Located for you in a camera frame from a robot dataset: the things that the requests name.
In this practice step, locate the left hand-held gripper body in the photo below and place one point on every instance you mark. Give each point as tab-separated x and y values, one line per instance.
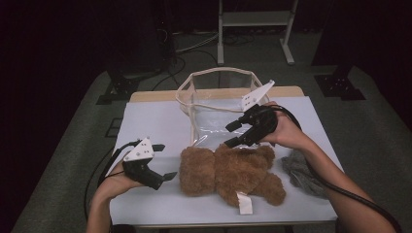
139	152

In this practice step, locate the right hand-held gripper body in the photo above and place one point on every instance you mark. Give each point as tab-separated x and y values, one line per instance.
262	123

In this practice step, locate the clear plastic bag beige trim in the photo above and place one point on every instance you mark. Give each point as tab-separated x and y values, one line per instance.
210	123

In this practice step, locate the brown teddy bear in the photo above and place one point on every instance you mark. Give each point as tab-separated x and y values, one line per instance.
226	171

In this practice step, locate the grey fuzzy doll garment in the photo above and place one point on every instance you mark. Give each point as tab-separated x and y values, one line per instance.
301	174

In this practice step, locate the person's right hand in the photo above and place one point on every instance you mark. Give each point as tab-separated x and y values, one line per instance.
288	132

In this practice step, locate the person's left hand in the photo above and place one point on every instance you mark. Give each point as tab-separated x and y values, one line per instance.
115	186

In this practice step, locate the white table cover sheet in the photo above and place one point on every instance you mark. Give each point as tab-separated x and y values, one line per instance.
155	119

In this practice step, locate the black floor plate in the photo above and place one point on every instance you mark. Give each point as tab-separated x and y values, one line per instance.
114	127

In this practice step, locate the wooden table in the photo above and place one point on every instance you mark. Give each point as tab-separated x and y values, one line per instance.
155	95

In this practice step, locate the black stand with base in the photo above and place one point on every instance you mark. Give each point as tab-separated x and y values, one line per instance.
340	85
120	89

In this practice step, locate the white metal stand frame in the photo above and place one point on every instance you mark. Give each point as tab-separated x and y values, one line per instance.
256	18

